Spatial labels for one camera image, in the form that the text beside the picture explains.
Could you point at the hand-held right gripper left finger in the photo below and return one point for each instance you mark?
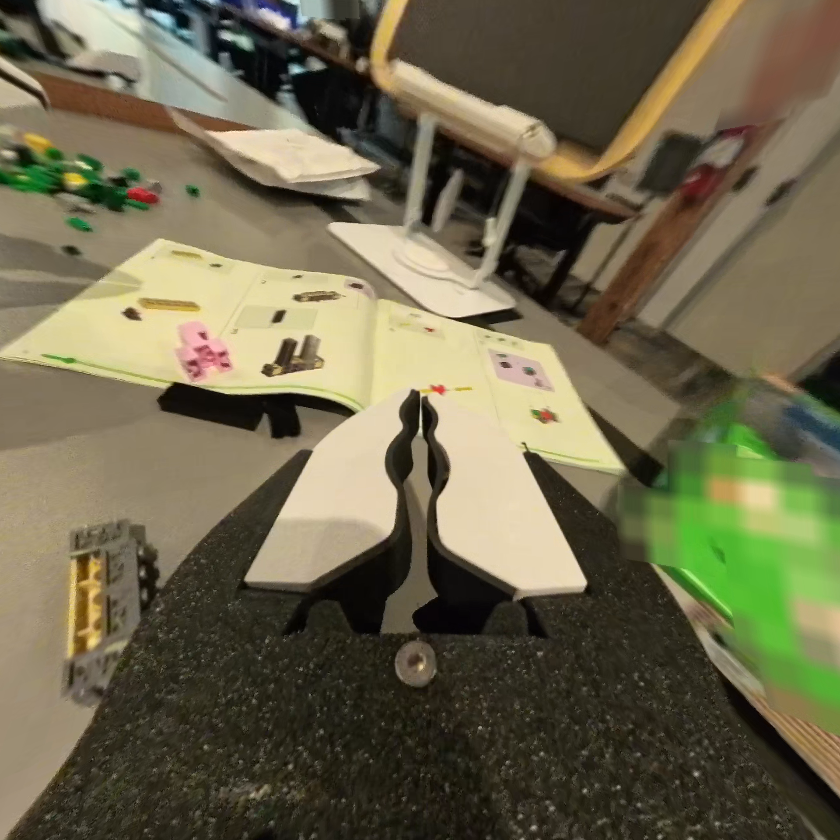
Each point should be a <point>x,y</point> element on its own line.
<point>341,499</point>

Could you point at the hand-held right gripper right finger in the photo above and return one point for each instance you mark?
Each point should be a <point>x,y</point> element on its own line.
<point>499,512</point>

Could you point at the grey and yellow brick assembly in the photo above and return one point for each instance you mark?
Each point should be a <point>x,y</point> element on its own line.
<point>108,604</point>

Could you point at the grey desk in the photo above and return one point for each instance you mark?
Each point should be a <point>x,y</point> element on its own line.
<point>98,472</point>

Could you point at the black brick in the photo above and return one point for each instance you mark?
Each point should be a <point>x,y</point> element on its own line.
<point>216,407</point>

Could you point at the pale green instruction booklet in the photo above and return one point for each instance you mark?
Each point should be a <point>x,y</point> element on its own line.
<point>328,328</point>

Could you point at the pink brick assembly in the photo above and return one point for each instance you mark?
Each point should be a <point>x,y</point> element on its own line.
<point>203,351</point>

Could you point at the white lamp stand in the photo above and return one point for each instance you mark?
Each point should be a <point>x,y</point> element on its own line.
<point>433,262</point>

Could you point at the green cardboard box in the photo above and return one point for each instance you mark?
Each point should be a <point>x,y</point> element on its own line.
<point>754,407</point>

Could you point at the white paper bags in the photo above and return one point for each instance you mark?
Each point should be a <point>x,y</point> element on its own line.
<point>289,154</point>

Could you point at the wood-edged background table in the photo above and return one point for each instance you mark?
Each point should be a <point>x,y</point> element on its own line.
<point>459,151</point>

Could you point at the pile of green bricks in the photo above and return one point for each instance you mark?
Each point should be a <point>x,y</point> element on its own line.
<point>65,177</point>

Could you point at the grey panel with yellow rim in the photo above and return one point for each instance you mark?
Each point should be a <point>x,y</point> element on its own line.
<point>558,59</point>

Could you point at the wooden post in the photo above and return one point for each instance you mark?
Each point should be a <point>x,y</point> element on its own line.
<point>656,262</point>

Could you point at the dark wall box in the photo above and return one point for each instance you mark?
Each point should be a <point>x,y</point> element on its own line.
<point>673,164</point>

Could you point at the red wall fixture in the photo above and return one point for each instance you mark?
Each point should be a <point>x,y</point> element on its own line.
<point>712,164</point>

